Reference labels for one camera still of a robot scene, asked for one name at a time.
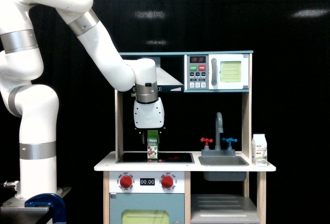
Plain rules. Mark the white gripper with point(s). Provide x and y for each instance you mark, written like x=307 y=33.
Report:
x=149 y=116

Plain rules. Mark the green juice carton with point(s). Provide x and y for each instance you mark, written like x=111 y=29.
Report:
x=152 y=144

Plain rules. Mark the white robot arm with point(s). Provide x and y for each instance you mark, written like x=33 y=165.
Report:
x=86 y=120

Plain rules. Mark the grey toy sink basin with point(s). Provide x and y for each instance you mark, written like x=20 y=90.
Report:
x=223 y=161

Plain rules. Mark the black toy stovetop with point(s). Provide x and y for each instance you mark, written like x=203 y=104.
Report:
x=163 y=157

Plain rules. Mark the silver range hood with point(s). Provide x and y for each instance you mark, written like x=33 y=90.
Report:
x=170 y=72

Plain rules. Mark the right red stove knob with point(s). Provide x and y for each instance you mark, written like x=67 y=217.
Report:
x=167 y=181

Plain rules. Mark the red stove knob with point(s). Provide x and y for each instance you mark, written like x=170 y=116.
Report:
x=126 y=181
x=167 y=181

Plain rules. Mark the left red stove knob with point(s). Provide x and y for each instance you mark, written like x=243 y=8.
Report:
x=126 y=181

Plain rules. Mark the wooden toy kitchen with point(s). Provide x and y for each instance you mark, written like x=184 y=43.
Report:
x=188 y=116

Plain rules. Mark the grey toy faucet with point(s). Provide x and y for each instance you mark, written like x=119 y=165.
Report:
x=218 y=151

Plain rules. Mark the toy microwave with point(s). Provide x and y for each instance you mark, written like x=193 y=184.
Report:
x=217 y=72

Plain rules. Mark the teal oven door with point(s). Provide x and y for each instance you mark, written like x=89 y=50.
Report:
x=147 y=208

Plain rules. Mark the grey lower shelf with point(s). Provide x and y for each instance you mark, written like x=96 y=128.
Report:
x=222 y=208

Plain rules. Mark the white milk carton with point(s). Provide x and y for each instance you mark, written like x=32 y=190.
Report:
x=259 y=150

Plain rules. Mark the red tap handle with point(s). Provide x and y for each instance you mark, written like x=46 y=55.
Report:
x=206 y=142

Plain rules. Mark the blue tap handle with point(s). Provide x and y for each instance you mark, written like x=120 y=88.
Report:
x=229 y=142

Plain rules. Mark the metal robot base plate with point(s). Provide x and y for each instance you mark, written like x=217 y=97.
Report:
x=40 y=202

